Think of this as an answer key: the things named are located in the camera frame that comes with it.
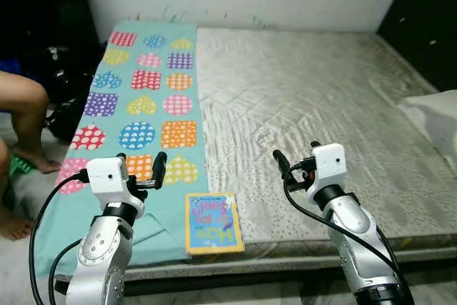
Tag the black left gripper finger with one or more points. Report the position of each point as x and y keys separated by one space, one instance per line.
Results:
x=121 y=157
x=160 y=169

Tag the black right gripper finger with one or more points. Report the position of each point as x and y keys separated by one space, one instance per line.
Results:
x=281 y=162
x=315 y=145

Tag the blue yellow children's book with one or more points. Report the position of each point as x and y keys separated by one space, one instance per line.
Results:
x=214 y=223

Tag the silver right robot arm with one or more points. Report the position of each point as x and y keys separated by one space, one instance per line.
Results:
x=357 y=226

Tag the grey quilted mattress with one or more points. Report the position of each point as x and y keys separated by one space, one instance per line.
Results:
x=307 y=105

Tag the teal blanket with colourful shapes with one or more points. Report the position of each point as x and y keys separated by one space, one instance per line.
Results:
x=136 y=105

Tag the black bag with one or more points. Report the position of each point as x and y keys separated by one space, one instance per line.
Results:
x=66 y=116

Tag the person's bare leg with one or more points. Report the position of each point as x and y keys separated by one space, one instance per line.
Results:
x=25 y=105
x=11 y=223

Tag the black tufted headboard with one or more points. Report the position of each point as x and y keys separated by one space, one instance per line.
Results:
x=428 y=12

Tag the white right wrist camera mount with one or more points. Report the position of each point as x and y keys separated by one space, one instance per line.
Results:
x=328 y=162

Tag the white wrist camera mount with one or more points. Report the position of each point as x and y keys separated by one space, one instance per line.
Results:
x=328 y=162
x=107 y=176

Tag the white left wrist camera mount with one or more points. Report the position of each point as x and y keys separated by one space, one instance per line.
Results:
x=107 y=176

